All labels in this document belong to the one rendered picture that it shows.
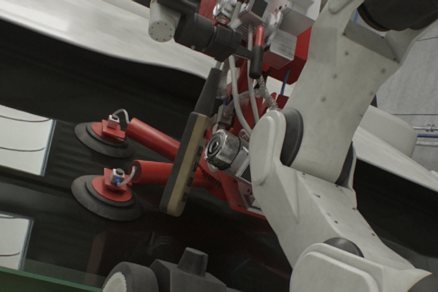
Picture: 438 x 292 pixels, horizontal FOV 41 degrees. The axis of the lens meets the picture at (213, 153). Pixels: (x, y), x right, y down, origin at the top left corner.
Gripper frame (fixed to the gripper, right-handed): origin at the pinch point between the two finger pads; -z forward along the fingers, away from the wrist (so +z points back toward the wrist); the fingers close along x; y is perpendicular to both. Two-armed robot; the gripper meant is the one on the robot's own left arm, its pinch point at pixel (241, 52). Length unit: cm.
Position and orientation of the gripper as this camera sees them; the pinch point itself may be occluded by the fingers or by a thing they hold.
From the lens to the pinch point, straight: 157.3
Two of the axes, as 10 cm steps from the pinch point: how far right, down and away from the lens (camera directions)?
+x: 4.3, -2.2, -8.7
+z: -8.8, -3.1, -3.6
